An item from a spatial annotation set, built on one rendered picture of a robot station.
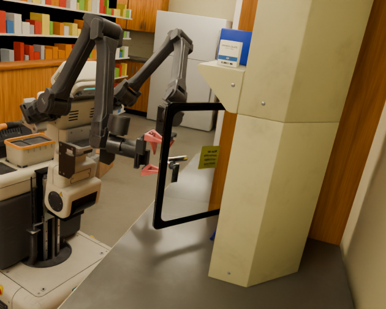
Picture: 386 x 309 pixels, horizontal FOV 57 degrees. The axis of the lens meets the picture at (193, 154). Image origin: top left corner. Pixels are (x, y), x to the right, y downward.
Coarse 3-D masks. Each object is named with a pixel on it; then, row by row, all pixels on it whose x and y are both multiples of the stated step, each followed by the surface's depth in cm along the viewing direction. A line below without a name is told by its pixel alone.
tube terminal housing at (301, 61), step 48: (288, 0) 75; (336, 0) 78; (288, 48) 78; (336, 48) 83; (288, 96) 81; (336, 96) 89; (240, 144) 87; (288, 144) 86; (240, 192) 91; (288, 192) 92; (240, 240) 94; (288, 240) 100
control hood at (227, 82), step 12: (216, 60) 103; (204, 72) 84; (216, 72) 84; (228, 72) 83; (240, 72) 82; (216, 84) 84; (228, 84) 84; (240, 84) 83; (228, 96) 84; (240, 96) 84; (228, 108) 85
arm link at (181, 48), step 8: (176, 32) 157; (176, 40) 158; (184, 40) 158; (176, 48) 156; (184, 48) 155; (192, 48) 163; (176, 56) 152; (184, 56) 152; (176, 64) 148; (184, 64) 149; (176, 72) 144; (184, 72) 146; (176, 80) 140; (184, 80) 144; (168, 88) 140; (176, 88) 137; (184, 88) 142; (176, 96) 136; (184, 96) 139
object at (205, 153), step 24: (192, 120) 104; (216, 120) 109; (192, 144) 107; (216, 144) 112; (168, 168) 104; (192, 168) 110; (216, 168) 116; (168, 192) 108; (192, 192) 114; (216, 192) 120; (168, 216) 111
